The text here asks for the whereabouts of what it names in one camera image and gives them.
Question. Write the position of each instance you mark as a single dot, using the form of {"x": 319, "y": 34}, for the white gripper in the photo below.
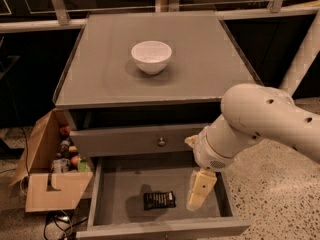
{"x": 207, "y": 152}

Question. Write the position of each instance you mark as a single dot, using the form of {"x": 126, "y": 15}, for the black rxbar chocolate wrapper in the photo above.
{"x": 159, "y": 200}

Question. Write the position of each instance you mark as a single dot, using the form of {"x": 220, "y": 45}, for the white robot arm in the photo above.
{"x": 252, "y": 112}

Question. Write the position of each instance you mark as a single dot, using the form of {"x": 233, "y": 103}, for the round metal drawer knob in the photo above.
{"x": 161, "y": 142}

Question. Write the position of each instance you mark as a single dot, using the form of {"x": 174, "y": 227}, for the grey top drawer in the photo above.
{"x": 133, "y": 140}

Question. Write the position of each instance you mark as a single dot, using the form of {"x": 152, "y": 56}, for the grey drawer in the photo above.
{"x": 117, "y": 208}
{"x": 133, "y": 140}

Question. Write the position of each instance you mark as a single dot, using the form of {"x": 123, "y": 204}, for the grey middle drawer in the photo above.
{"x": 117, "y": 208}

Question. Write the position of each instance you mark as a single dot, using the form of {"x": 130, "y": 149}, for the grey drawer cabinet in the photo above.
{"x": 102, "y": 86}

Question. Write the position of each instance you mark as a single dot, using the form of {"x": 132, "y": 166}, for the white ceramic bowl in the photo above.
{"x": 151, "y": 57}

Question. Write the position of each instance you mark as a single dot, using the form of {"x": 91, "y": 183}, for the green packet in box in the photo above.
{"x": 83, "y": 165}

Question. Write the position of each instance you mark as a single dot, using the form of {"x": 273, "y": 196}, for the red apple in box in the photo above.
{"x": 74, "y": 160}

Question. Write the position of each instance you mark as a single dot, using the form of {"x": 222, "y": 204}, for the dark bottle in box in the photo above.
{"x": 64, "y": 148}

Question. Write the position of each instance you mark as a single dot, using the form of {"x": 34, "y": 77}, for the silver can in box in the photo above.
{"x": 61, "y": 165}

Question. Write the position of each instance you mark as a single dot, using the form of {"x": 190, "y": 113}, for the red round item in box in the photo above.
{"x": 65, "y": 130}

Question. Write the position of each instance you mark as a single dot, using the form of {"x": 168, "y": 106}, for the open cardboard box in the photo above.
{"x": 46, "y": 191}

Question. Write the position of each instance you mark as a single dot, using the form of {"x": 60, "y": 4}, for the metal window rail frame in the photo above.
{"x": 45, "y": 15}

